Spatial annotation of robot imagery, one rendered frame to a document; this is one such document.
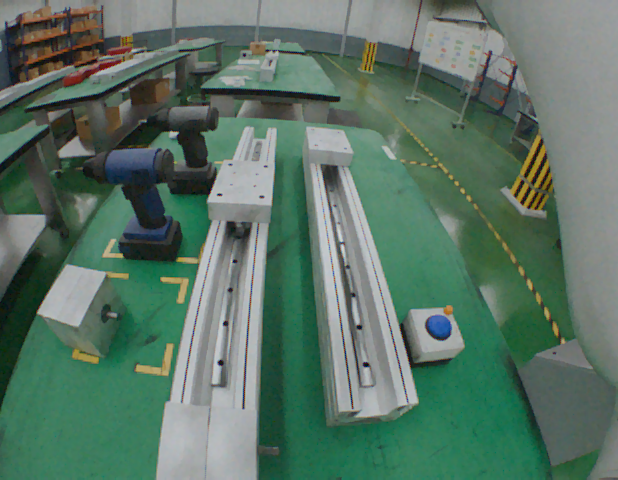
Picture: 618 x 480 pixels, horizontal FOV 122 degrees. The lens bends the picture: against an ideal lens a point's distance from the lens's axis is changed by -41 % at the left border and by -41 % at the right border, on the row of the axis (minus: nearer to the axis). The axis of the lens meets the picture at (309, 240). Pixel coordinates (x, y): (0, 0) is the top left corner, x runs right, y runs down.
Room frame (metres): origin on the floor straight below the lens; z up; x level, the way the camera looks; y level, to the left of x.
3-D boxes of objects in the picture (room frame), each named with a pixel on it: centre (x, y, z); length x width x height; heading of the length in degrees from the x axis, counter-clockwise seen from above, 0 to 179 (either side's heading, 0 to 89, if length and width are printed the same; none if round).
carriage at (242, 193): (0.46, 0.14, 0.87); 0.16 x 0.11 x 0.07; 10
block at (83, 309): (0.15, 0.32, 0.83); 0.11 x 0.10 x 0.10; 96
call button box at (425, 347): (0.24, -0.21, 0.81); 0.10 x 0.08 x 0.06; 100
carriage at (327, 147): (0.74, -0.01, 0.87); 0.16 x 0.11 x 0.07; 10
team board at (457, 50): (5.82, -2.06, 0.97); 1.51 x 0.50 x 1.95; 31
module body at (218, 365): (0.46, 0.14, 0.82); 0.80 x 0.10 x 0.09; 10
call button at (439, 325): (0.24, -0.22, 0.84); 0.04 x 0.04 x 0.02
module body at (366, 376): (0.50, -0.05, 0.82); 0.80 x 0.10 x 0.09; 10
